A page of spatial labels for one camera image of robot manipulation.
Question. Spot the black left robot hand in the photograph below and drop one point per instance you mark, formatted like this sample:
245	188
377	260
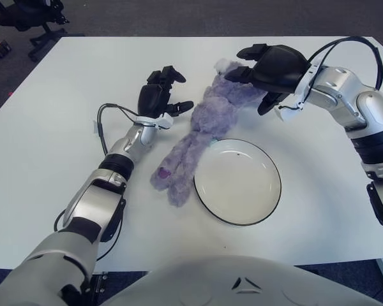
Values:
151	99

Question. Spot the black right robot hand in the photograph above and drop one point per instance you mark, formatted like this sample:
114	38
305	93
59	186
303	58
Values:
277	70

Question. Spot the purple plush bunny doll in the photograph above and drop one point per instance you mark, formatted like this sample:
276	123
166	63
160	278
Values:
210	114

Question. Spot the white plate black rim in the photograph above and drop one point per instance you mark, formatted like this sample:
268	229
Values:
237	185

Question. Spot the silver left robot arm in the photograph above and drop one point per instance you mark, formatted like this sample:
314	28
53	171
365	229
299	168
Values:
92	204

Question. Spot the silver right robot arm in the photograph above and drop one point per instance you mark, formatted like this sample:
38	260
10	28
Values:
338	89

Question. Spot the silver robot torso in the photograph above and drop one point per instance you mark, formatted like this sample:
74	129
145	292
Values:
242	287

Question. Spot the black table bracket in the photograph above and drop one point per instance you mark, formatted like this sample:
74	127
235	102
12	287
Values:
102	282

